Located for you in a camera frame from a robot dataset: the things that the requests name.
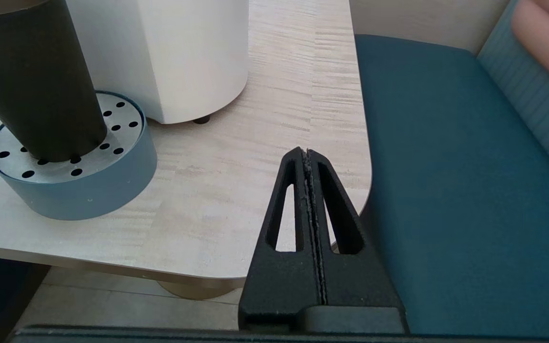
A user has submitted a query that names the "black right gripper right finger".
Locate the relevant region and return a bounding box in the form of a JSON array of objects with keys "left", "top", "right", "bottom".
[{"left": 307, "top": 149, "right": 405, "bottom": 310}]

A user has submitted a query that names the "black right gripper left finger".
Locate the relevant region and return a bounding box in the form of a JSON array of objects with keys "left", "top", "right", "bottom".
[{"left": 238, "top": 147, "right": 326, "bottom": 333}]

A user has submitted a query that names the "black plastic cup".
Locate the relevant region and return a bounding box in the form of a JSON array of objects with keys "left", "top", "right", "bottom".
[{"left": 0, "top": 0, "right": 109, "bottom": 163}]

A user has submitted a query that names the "dark blue sofa seat cushion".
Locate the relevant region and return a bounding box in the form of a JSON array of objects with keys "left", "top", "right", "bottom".
[{"left": 354, "top": 33, "right": 549, "bottom": 337}]

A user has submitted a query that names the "large round perforated drip tray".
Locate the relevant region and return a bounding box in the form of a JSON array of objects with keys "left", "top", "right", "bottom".
[{"left": 0, "top": 91, "right": 159, "bottom": 221}]

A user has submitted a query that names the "large tea beverage dispenser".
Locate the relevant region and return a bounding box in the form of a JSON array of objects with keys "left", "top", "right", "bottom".
[{"left": 65, "top": 0, "right": 250, "bottom": 126}]

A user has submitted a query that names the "beige table pedestal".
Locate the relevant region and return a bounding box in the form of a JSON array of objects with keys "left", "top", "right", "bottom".
[{"left": 157, "top": 279, "right": 245, "bottom": 301}]

